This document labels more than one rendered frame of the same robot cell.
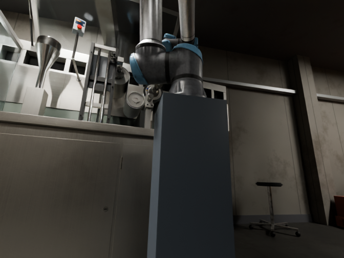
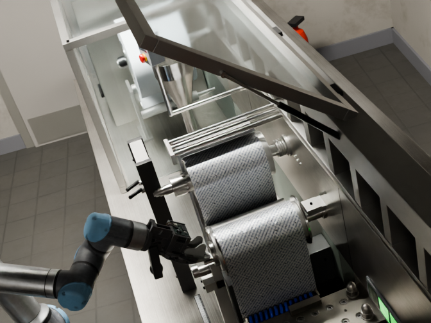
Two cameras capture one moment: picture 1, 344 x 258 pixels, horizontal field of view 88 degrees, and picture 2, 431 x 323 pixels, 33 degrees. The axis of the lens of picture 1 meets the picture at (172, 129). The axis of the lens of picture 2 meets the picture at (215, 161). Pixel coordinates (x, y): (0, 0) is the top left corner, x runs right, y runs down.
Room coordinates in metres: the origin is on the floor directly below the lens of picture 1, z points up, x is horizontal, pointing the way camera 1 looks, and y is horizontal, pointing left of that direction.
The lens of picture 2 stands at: (1.57, -1.35, 2.58)
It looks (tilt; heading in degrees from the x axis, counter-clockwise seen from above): 34 degrees down; 102
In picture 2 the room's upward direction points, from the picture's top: 16 degrees counter-clockwise
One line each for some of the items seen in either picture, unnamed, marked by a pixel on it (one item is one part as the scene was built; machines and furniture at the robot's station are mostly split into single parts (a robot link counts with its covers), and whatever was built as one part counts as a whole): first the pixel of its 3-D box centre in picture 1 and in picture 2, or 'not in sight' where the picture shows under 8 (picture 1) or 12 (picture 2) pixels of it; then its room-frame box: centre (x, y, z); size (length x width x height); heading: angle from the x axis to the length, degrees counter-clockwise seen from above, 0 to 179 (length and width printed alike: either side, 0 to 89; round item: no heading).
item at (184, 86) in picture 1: (186, 94); not in sight; (0.59, -0.05, 0.95); 0.15 x 0.15 x 0.10
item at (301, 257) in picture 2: (155, 116); (274, 284); (1.32, 0.13, 1.11); 0.23 x 0.01 x 0.18; 20
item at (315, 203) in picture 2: not in sight; (313, 204); (1.46, 0.24, 1.28); 0.06 x 0.05 x 0.02; 20
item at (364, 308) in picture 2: not in sight; (366, 309); (1.56, 0.04, 1.05); 0.04 x 0.04 x 0.04
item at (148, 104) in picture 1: (148, 115); (217, 297); (1.13, 0.16, 1.05); 0.06 x 0.05 x 0.31; 20
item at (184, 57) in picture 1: (185, 66); not in sight; (0.59, -0.04, 1.07); 0.13 x 0.12 x 0.14; 83
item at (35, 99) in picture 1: (38, 88); (194, 137); (1.04, 0.86, 1.18); 0.14 x 0.14 x 0.57
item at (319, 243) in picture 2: (141, 130); (281, 282); (1.32, 0.24, 1.00); 0.33 x 0.07 x 0.20; 20
